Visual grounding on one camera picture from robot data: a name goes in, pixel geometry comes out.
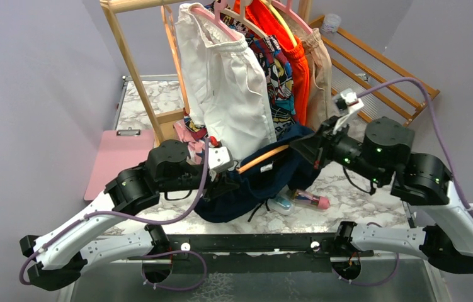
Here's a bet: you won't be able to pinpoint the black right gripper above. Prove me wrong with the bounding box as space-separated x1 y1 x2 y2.
291 115 387 186

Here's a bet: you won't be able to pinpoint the navy blue shorts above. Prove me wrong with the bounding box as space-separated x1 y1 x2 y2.
194 124 322 224

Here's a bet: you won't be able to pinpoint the orange wooden hanger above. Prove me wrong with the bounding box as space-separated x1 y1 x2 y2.
237 145 289 174

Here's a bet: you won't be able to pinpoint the wooden clothes rack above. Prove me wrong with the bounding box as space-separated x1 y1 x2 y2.
100 0 313 147

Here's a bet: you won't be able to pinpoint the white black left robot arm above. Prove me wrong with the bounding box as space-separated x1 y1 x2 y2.
18 140 234 291

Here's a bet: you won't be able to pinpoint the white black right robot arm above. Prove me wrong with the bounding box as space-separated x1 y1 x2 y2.
290 117 473 274

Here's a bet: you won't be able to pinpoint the beige shorts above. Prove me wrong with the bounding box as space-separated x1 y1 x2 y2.
300 28 338 130

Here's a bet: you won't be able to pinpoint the pink navy patterned shorts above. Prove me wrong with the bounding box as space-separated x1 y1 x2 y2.
173 120 208 164

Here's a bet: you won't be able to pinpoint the comic print shorts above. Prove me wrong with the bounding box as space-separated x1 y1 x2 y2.
176 2 295 154

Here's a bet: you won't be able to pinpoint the white shorts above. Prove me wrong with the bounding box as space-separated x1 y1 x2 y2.
175 3 276 160

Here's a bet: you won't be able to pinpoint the orange red shorts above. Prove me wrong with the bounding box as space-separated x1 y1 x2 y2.
233 1 310 131

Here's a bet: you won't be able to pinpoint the pink hanger right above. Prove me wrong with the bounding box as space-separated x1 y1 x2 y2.
271 0 313 35

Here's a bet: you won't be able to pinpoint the pink hanger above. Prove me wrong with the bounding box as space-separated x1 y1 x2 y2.
271 0 313 35
190 0 240 41

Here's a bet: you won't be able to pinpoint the yellow hanger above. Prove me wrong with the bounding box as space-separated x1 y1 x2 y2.
261 0 297 47

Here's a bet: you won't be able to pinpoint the beige wooden hanger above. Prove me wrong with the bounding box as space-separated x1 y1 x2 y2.
219 4 268 40

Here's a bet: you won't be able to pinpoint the pink hanger left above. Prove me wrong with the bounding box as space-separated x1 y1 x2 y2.
190 0 240 41

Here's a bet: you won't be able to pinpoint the orange twisted hanger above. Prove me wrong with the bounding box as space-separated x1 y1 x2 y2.
161 5 190 115

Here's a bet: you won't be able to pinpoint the pink cylindrical bottle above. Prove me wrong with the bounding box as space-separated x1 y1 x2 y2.
288 189 330 210

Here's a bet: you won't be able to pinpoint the wooden slatted shelf rack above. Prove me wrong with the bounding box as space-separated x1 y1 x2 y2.
321 28 427 126

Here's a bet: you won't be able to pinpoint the pink clipboard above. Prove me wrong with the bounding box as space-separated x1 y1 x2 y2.
83 128 155 203

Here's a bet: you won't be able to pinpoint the clear paperclip jar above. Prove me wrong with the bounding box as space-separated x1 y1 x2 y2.
321 13 341 35

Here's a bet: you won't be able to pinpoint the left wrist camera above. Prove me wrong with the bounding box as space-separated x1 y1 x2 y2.
205 136 234 174

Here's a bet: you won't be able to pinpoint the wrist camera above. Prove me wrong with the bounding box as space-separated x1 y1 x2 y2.
333 89 364 134
205 136 234 174

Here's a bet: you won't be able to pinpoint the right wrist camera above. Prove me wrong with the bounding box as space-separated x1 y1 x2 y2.
333 89 364 134

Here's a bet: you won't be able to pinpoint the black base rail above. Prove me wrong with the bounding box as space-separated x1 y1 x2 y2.
127 231 375 276

